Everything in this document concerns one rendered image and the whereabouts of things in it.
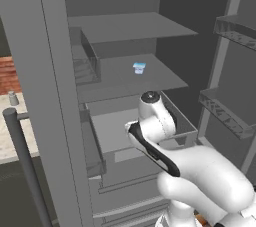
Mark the grey fridge shelf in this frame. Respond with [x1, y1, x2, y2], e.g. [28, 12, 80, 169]
[75, 53, 190, 105]
[67, 11, 199, 45]

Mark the grey fridge drawer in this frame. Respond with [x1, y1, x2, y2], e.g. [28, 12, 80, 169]
[79, 90, 199, 179]

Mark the clear fridge bin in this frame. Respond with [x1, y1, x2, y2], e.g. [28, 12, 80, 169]
[68, 26, 102, 87]

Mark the grey fridge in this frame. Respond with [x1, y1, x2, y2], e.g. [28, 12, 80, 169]
[38, 0, 256, 227]

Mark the grey fridge door with racks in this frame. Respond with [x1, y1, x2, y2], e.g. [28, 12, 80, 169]
[196, 0, 256, 176]

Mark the white blue yogurt cup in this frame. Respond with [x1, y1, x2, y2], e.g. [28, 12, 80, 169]
[132, 61, 147, 75]

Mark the clear door rack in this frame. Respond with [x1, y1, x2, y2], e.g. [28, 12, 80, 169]
[213, 13, 256, 52]
[198, 87, 256, 141]

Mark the small grey shaker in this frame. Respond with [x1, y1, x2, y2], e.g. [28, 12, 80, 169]
[8, 90, 20, 107]

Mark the dark grey door handle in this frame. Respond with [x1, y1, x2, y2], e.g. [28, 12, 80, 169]
[2, 107, 54, 227]

